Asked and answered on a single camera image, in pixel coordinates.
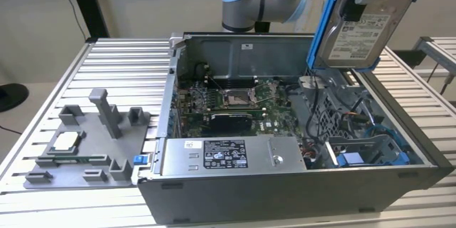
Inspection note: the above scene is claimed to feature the hard disk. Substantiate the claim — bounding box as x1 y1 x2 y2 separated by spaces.
306 0 427 73

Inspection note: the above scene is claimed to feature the metal disk bay cage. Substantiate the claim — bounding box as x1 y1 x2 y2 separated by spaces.
289 67 425 170

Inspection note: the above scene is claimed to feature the aluminium side table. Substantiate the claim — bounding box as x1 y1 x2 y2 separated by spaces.
413 35 456 76

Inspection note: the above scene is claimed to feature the black RAM slot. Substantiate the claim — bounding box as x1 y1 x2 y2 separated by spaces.
206 76 258 82
206 81 258 88

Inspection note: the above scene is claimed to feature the green motherboard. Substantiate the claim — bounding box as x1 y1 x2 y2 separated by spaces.
174 78 305 139

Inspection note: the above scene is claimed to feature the locking lever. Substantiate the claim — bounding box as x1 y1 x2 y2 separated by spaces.
211 76 225 92

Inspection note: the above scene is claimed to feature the CPU socket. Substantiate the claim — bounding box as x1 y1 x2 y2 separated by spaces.
221 88 261 110

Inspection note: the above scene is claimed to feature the blue plastic block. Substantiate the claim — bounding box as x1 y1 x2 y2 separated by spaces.
337 153 367 169

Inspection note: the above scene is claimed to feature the black graphics card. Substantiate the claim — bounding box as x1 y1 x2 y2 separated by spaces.
209 113 254 135

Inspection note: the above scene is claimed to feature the grey power supply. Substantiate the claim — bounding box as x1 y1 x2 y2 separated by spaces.
161 136 309 179

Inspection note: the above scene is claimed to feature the black open PC case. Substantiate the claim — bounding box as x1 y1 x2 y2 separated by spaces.
138 32 456 225

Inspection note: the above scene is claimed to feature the blue case latch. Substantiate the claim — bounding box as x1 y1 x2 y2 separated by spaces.
131 154 150 166

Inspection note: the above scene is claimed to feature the grey plastic parts rack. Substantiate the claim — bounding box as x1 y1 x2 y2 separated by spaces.
23 88 154 190

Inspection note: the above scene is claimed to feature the silver CPU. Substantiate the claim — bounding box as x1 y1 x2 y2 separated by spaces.
54 133 82 151

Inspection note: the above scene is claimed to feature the green RAM stick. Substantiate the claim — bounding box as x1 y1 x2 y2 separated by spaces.
54 155 105 163

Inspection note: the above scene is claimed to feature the black round stand base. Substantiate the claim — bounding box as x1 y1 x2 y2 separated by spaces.
0 83 30 113

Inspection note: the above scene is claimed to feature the thick black wire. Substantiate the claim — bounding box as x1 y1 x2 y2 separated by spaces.
306 74 358 143

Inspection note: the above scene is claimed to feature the blue wire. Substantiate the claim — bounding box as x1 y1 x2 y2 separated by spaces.
366 123 407 156

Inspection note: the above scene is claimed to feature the black metal post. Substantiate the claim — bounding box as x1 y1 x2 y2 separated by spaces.
66 0 110 39

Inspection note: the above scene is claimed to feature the thin black cable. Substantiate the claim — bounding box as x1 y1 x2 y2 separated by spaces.
0 125 23 135

